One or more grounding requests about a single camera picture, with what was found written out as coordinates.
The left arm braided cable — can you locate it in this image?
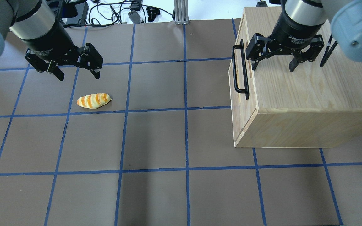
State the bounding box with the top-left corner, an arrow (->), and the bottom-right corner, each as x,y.
320,35 -> 338,67

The wooden drawer cabinet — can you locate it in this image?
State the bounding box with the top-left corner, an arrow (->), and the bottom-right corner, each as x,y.
243,6 -> 362,148

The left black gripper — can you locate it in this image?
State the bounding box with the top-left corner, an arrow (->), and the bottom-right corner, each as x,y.
25,21 -> 103,81

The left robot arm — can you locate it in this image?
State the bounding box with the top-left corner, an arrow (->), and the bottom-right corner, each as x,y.
0,0 -> 103,81

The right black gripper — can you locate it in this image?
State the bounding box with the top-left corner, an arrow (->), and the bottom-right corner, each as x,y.
245,11 -> 325,72

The aluminium frame post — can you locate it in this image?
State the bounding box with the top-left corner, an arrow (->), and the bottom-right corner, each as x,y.
173,0 -> 189,25

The wooden drawer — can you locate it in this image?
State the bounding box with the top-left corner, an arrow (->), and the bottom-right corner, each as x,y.
228,15 -> 256,148

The black drawer handle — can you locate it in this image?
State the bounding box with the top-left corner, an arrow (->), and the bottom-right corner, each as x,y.
231,39 -> 250,100

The toy bread loaf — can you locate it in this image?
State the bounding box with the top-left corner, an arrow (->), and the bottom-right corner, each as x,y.
76,93 -> 112,109

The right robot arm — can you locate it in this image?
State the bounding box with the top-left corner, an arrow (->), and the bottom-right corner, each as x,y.
245,0 -> 362,72

